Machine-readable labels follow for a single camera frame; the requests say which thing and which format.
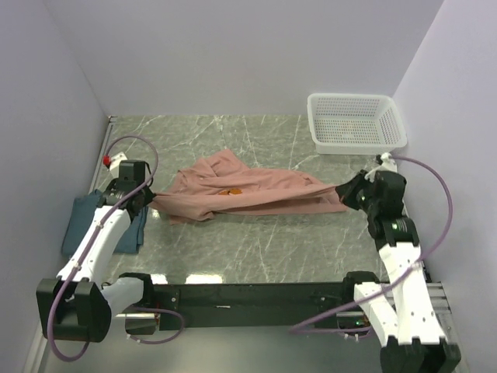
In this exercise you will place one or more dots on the black base beam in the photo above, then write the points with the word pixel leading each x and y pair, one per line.
pixel 245 305

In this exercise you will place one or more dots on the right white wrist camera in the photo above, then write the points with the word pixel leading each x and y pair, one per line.
pixel 385 162

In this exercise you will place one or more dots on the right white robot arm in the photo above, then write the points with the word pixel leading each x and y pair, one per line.
pixel 411 337

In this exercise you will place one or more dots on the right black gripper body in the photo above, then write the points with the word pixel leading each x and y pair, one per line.
pixel 359 196

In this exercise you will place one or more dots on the pink t shirt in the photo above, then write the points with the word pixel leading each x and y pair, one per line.
pixel 223 184

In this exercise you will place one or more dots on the white plastic basket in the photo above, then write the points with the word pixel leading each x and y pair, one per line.
pixel 355 124

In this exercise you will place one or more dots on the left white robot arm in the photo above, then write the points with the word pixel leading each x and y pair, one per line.
pixel 73 306

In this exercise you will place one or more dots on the folded blue t shirt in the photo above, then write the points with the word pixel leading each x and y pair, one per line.
pixel 129 232

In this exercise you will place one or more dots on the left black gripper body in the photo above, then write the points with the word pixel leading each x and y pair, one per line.
pixel 147 196

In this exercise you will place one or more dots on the aluminium frame rail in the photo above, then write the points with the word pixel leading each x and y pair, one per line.
pixel 438 298

